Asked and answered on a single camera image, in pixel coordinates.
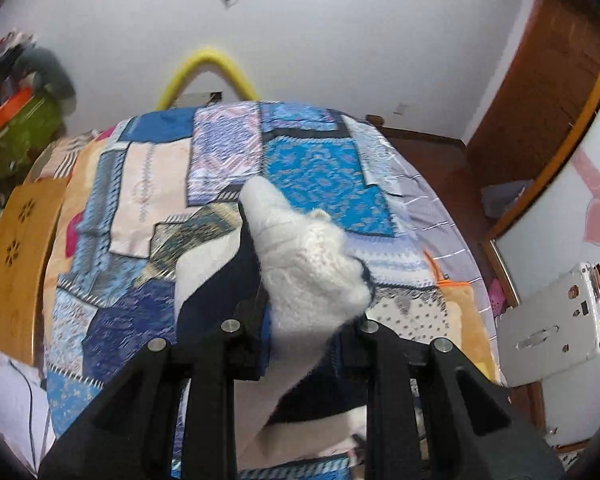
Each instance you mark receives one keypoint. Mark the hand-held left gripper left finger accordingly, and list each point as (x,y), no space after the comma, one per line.
(250,350)

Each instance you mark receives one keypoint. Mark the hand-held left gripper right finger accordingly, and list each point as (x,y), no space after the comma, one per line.
(352,355)

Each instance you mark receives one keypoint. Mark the black white striped knit sweater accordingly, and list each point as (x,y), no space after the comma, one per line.
(305,260)

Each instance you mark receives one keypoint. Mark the pink slippers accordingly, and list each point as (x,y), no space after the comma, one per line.
(497,299)

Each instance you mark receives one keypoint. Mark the lavender striped bed sheet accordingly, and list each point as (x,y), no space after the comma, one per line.
(430,200)

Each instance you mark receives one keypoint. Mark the blue patchwork blanket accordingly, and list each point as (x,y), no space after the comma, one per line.
(305,170)

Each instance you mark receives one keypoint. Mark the white plastic stool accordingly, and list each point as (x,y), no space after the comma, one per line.
(545,325)

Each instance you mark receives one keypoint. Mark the grey bag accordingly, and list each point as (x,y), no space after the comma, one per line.
(502,199)

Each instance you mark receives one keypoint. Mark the stack of papers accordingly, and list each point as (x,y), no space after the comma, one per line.
(10,395)

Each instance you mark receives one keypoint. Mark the wooden lap desk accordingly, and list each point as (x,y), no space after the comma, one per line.
(20,260)

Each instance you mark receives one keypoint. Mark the white heart-print wardrobe door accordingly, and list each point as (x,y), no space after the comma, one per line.
(575,220)

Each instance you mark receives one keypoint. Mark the striped beige cloth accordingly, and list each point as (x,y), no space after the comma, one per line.
(62,155)

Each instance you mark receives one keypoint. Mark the yellow foam tube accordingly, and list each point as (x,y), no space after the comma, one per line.
(210,56)

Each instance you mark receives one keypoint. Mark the brown wooden door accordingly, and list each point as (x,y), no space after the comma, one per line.
(540,100)

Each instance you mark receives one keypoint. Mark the orange box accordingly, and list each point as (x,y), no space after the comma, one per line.
(10,107)

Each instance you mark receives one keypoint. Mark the white wall outlet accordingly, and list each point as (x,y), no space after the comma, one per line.
(401,108)

